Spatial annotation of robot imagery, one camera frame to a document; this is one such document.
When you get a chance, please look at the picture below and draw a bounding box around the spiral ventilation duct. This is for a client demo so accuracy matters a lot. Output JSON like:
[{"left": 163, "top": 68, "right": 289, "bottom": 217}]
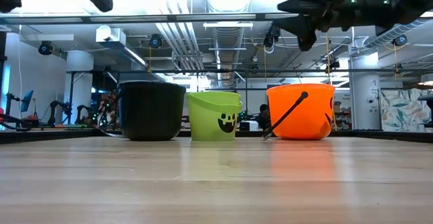
[{"left": 365, "top": 17, "right": 433, "bottom": 49}]

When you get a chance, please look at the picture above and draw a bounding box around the ribbed ventilation duct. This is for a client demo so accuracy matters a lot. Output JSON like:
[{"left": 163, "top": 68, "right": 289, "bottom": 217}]
[{"left": 211, "top": 26, "right": 244, "bottom": 88}]

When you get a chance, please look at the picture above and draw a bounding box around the white box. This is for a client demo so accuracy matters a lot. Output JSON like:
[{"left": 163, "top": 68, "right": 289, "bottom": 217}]
[{"left": 239, "top": 120, "right": 260, "bottom": 132}]

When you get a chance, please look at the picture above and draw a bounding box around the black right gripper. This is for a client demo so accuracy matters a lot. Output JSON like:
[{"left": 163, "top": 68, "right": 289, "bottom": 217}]
[{"left": 273, "top": 0, "right": 410, "bottom": 51}]

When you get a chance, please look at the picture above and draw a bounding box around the grey overhead frame beam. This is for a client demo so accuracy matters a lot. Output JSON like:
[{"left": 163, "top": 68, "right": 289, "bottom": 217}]
[{"left": 0, "top": 12, "right": 298, "bottom": 25}]

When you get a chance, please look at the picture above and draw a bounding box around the white round column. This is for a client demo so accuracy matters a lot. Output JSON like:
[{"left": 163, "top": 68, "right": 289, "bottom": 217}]
[
  {"left": 65, "top": 50, "right": 95, "bottom": 125},
  {"left": 349, "top": 51, "right": 382, "bottom": 131}
]

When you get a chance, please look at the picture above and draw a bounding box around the black aluminium table frame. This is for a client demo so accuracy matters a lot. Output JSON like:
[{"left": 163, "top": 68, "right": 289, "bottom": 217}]
[{"left": 0, "top": 129, "right": 433, "bottom": 144}]

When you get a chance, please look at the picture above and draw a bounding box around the white ceiling unit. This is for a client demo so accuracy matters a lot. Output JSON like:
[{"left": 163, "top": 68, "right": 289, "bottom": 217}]
[{"left": 95, "top": 26, "right": 127, "bottom": 48}]

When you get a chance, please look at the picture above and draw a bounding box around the black hanging cable reel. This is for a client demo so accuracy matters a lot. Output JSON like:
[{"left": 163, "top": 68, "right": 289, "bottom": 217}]
[
  {"left": 392, "top": 34, "right": 409, "bottom": 47},
  {"left": 148, "top": 33, "right": 163, "bottom": 49},
  {"left": 263, "top": 26, "right": 281, "bottom": 49},
  {"left": 38, "top": 41, "right": 54, "bottom": 56}
]

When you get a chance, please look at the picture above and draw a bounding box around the leaf pattern wall mural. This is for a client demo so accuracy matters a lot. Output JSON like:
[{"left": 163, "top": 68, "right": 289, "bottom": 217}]
[{"left": 380, "top": 88, "right": 433, "bottom": 133}]

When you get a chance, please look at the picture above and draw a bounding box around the black halloween bucket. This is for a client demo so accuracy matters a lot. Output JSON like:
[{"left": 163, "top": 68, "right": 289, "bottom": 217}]
[{"left": 116, "top": 81, "right": 187, "bottom": 141}]

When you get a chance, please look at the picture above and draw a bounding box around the white ceiling light bar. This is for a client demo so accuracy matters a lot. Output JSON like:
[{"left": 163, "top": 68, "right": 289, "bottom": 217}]
[{"left": 202, "top": 21, "right": 254, "bottom": 28}]

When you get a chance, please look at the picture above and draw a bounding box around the person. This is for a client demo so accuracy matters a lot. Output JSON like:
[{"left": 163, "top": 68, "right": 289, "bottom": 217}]
[{"left": 255, "top": 104, "right": 271, "bottom": 130}]

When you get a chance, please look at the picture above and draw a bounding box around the blue monitor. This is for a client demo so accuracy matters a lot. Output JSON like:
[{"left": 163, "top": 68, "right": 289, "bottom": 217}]
[{"left": 20, "top": 89, "right": 35, "bottom": 113}]

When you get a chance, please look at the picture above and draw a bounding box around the orange halloween bucket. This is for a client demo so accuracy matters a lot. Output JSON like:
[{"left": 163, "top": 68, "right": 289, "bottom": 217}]
[{"left": 263, "top": 83, "right": 336, "bottom": 141}]

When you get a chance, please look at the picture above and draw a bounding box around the green halloween bucket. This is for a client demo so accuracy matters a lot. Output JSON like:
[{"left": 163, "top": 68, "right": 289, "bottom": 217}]
[{"left": 185, "top": 91, "right": 243, "bottom": 142}]

